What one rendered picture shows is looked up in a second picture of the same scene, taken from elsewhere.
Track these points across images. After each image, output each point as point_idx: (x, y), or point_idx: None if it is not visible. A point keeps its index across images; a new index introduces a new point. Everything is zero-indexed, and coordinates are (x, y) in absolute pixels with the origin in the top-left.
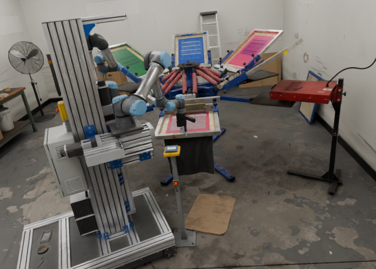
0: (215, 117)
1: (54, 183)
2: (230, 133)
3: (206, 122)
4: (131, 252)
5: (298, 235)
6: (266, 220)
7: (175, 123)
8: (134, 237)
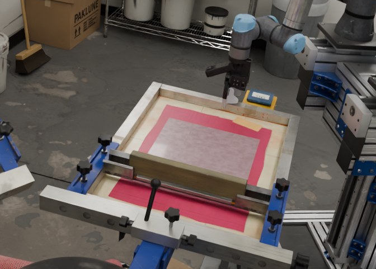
0: (129, 124)
1: None
2: None
3: (158, 134)
4: (319, 211)
5: (28, 211)
6: (54, 250)
7: (240, 160)
8: (318, 231)
